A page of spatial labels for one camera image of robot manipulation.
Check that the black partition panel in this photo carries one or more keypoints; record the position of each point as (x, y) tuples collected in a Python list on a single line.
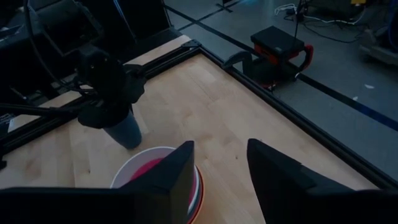
[(146, 15)]

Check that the red and black toolbox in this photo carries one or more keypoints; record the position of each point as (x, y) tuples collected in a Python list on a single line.
[(276, 40)]

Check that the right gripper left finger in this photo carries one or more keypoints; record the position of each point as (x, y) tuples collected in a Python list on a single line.
[(168, 193)]

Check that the black partition foot bar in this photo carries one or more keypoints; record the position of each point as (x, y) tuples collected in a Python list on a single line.
[(225, 6)]

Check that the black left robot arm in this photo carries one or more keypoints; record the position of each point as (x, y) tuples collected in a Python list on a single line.
[(37, 110)]

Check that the blue plastic cup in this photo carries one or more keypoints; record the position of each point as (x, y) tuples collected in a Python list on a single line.
[(127, 135)]

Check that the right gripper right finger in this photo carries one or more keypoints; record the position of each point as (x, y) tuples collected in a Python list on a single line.
[(286, 193)]

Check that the white plastic bowl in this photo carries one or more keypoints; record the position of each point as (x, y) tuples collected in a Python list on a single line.
[(124, 174)]

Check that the pink plastic bowl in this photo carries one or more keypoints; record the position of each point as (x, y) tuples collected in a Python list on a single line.
[(144, 171)]

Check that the red plastic bowl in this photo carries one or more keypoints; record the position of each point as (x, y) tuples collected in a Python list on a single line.
[(200, 199)]

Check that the pallet with black equipment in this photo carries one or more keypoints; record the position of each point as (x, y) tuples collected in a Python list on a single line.
[(379, 53)]

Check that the orange plastic bowl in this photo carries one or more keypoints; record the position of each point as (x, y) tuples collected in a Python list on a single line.
[(203, 202)]

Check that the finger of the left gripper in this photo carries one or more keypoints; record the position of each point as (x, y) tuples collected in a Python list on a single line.
[(93, 116), (116, 115)]

